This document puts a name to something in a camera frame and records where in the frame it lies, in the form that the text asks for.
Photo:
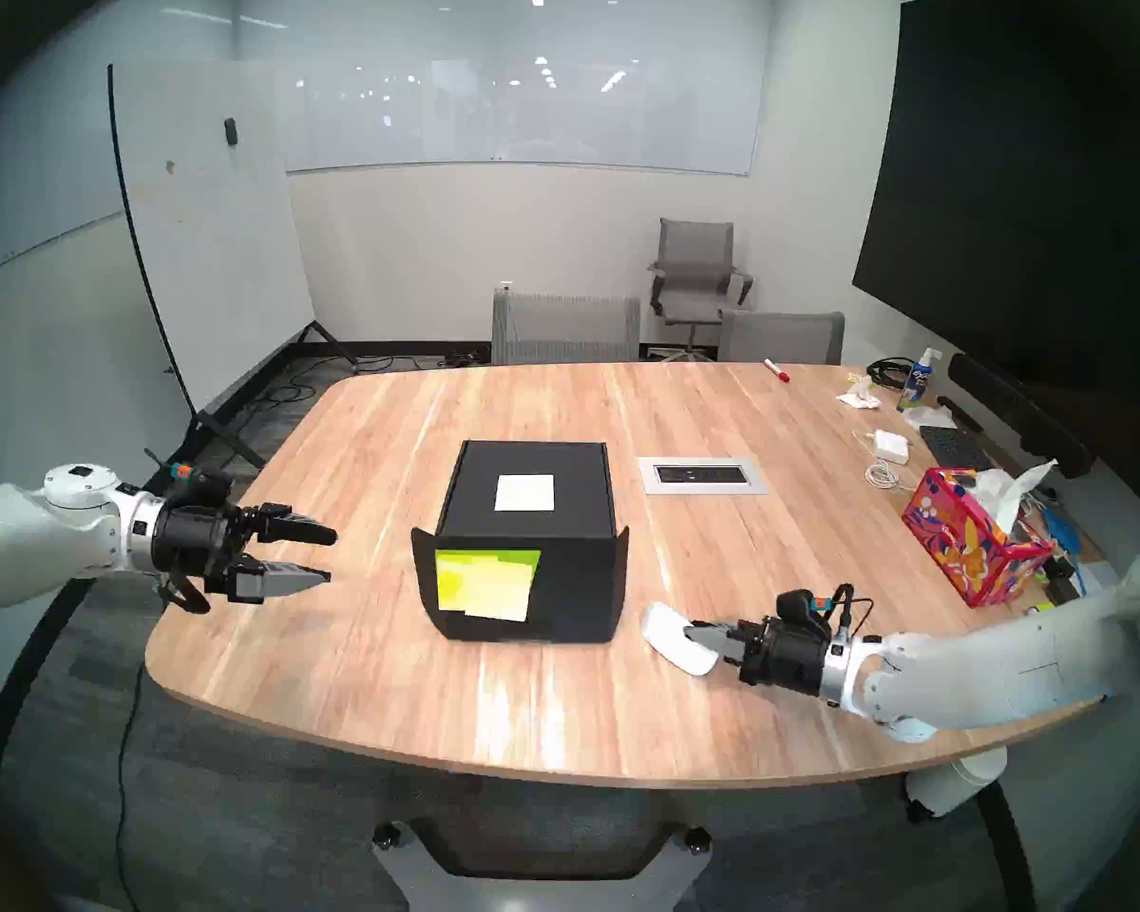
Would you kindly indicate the red whiteboard marker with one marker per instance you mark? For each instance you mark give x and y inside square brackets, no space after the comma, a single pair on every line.
[776,370]

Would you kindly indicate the grey fabric chair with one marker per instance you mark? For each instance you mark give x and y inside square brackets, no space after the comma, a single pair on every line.
[779,340]

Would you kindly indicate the white tissue in box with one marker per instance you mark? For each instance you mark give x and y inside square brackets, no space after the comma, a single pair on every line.
[1007,497]

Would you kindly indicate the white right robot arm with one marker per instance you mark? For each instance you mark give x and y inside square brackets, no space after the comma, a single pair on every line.
[988,673]

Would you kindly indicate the crumpled white tissue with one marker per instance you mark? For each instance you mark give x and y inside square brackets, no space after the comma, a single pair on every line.
[858,397]

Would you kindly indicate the glass wall board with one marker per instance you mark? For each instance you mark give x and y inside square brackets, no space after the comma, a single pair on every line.
[532,112]

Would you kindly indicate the large black wall screen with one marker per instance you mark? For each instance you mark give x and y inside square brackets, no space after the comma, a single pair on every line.
[1007,207]

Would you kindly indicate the colourful red tissue box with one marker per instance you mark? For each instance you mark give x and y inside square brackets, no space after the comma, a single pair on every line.
[959,540]

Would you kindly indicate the white table leg foot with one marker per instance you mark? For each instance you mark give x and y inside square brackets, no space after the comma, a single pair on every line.
[950,782]

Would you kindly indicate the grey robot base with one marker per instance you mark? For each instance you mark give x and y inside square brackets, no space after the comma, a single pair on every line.
[532,893]

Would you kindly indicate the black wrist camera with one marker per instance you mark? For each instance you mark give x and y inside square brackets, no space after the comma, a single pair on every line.
[204,487]
[803,608]

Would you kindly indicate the flat white tissue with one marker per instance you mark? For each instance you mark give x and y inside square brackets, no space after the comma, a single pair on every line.
[926,416]

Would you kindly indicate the black cardboard box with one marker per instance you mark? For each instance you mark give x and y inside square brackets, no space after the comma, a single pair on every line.
[589,578]

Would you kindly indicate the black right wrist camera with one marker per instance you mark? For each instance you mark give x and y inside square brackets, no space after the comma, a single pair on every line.
[803,608]

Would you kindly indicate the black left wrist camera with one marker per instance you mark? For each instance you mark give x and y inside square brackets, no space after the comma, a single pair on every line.
[204,487]

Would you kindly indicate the white power adapter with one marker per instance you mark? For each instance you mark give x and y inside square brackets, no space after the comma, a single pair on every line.
[891,446]

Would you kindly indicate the white computer mouse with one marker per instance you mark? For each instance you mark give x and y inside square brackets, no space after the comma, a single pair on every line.
[665,635]

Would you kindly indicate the mobile whiteboard on stand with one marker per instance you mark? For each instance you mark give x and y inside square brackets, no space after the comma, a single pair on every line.
[209,236]

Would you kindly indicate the pale yellow sticky note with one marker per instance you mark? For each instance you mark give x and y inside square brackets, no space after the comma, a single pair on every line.
[503,598]
[524,492]

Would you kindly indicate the lime green sticky note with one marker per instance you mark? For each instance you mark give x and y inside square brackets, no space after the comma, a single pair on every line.
[522,559]

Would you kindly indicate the grey table power outlet plate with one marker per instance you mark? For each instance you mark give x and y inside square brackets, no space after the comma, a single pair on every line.
[703,475]

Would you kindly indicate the black eraser block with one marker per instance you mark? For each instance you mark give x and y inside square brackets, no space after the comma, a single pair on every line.
[1066,573]

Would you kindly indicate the yellow sticky note pad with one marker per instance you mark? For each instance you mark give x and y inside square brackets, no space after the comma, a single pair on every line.
[1041,608]

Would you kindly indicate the black keyboard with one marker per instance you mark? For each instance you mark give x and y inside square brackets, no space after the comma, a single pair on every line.
[955,449]

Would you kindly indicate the black video sound bar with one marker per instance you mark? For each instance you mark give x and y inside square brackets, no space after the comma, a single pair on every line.
[1007,402]

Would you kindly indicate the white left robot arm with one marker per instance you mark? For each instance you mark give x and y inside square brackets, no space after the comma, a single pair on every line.
[38,540]

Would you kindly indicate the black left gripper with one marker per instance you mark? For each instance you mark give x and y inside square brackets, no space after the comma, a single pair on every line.
[195,540]

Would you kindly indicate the whiteboard cleaner spray bottle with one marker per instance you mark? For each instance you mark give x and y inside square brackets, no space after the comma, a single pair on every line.
[917,383]

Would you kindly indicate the wall whiteboard with writing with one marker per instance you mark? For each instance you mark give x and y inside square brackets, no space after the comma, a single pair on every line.
[19,226]

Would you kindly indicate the grey office chair with armrests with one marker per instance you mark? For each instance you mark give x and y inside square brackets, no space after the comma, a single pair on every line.
[693,264]

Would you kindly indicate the grey ribbed mesh chair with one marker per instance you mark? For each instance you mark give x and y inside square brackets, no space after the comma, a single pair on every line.
[565,329]

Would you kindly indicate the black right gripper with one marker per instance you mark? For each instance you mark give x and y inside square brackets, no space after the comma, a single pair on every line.
[784,654]

